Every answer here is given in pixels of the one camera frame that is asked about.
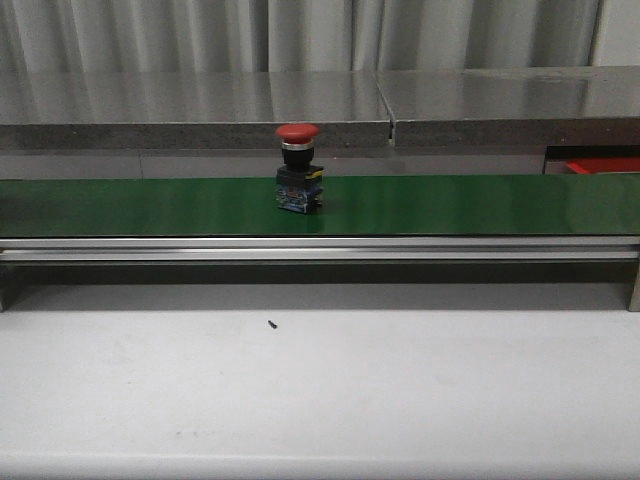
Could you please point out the grey counter right section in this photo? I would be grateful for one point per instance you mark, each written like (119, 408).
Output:
(523, 119)

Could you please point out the red plastic tray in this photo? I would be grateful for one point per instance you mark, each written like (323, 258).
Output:
(613, 165)

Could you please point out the green conveyor belt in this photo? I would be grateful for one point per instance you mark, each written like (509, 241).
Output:
(605, 204)

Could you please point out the red mushroom push button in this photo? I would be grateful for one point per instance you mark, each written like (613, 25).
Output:
(298, 182)

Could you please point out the grey counter left section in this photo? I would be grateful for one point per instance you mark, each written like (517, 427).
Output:
(127, 125)

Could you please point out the grey pleated curtain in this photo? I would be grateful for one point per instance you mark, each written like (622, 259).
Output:
(278, 36)

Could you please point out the grey counter section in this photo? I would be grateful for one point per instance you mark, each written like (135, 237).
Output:
(127, 125)
(523, 119)

